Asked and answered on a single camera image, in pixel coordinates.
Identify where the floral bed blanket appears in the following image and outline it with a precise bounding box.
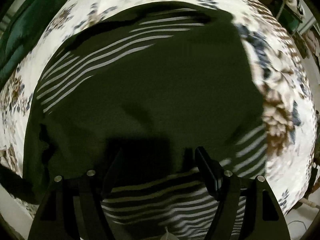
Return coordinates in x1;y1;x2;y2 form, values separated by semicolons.
1;0;316;213

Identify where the dark green folded quilt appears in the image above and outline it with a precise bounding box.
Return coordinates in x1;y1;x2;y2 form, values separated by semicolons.
1;0;67;87

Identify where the black striped sweater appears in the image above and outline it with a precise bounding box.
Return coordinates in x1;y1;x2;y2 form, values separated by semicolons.
22;2;267;239

